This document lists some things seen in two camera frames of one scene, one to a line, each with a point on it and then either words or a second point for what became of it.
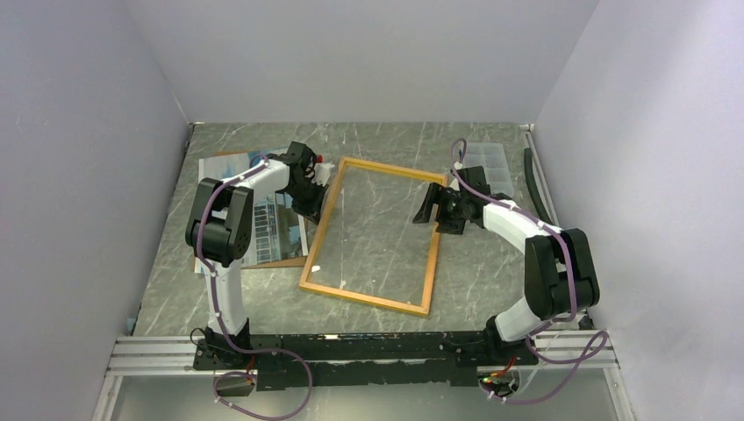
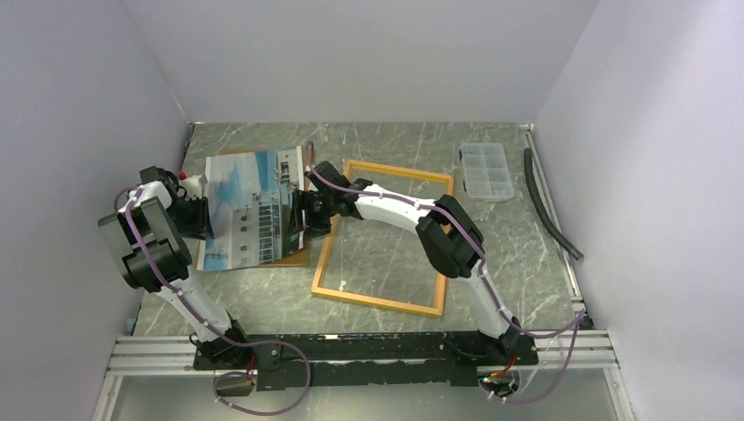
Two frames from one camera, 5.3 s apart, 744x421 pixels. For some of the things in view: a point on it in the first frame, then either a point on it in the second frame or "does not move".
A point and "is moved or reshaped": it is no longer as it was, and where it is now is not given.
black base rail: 294,361 does not move
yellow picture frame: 341,166 is moved or reshaped
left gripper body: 307,192 -> 190,216
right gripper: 437,194 -> 301,201
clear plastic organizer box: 493,158 does not move
